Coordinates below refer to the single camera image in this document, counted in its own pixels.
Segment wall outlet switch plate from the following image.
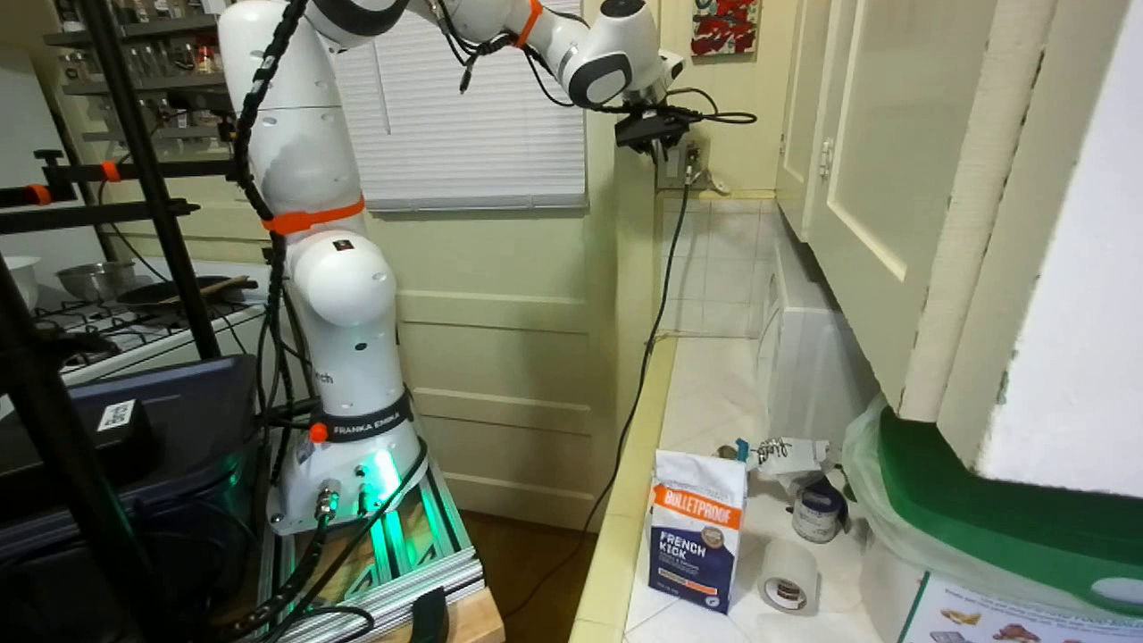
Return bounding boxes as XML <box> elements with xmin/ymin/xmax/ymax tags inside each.
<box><xmin>683</xmin><ymin>135</ymin><xmax>710</xmax><ymax>193</ymax></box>

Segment cream wall cabinet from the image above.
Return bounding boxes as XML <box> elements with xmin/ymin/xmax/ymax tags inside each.
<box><xmin>779</xmin><ymin>0</ymin><xmax>1130</xmax><ymax>421</ymax></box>

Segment red wall picture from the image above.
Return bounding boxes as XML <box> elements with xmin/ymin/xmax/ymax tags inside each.
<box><xmin>689</xmin><ymin>0</ymin><xmax>762</xmax><ymax>62</ymax></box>

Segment black tripod stand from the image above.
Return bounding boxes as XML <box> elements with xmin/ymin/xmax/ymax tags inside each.
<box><xmin>0</xmin><ymin>0</ymin><xmax>226</xmax><ymax>643</ymax></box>

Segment white and blue paper bag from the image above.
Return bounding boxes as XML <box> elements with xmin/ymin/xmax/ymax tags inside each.
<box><xmin>651</xmin><ymin>450</ymin><xmax>748</xmax><ymax>614</ymax></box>

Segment white window blind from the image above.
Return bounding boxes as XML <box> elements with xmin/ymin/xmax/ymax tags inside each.
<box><xmin>331</xmin><ymin>11</ymin><xmax>589</xmax><ymax>217</ymax></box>

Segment white toothpaste tube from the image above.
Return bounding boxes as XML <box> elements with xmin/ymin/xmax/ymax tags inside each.
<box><xmin>714</xmin><ymin>436</ymin><xmax>829</xmax><ymax>468</ymax></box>

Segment stove top with pots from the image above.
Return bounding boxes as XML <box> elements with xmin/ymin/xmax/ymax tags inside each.
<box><xmin>21</xmin><ymin>253</ymin><xmax>272</xmax><ymax>361</ymax></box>

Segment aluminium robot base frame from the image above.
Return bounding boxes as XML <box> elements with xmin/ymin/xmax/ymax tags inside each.
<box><xmin>238</xmin><ymin>465</ymin><xmax>486</xmax><ymax>643</ymax></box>

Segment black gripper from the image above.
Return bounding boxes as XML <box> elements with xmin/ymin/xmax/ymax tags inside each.
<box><xmin>614</xmin><ymin>109</ymin><xmax>692</xmax><ymax>153</ymax></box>

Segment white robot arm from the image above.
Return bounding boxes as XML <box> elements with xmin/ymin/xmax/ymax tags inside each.
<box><xmin>219</xmin><ymin>0</ymin><xmax>683</xmax><ymax>536</ymax></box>

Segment small white jar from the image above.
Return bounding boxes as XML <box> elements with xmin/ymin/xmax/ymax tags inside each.
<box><xmin>793</xmin><ymin>479</ymin><xmax>847</xmax><ymax>542</ymax></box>

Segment black power cable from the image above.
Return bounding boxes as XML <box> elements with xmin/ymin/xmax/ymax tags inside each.
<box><xmin>580</xmin><ymin>177</ymin><xmax>695</xmax><ymax>536</ymax></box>

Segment dark blue storage bin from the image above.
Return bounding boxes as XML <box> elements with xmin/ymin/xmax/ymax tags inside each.
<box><xmin>0</xmin><ymin>359</ymin><xmax>261</xmax><ymax>643</ymax></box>

